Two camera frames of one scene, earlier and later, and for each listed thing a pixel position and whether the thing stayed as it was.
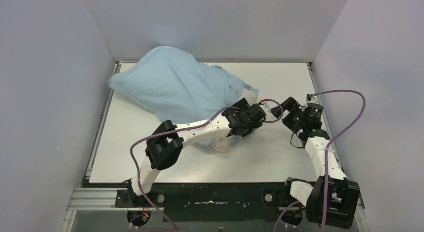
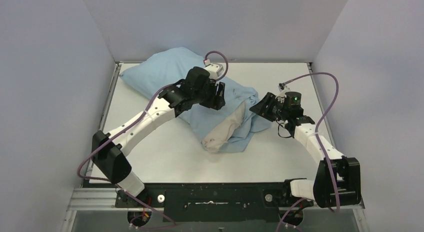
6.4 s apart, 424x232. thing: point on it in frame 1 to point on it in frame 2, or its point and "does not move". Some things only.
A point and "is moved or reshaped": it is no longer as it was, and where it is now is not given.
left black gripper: (257, 112) to (213, 95)
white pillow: (222, 145) is moved or reshaped
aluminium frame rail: (86, 196) does not move
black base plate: (212, 202) does not move
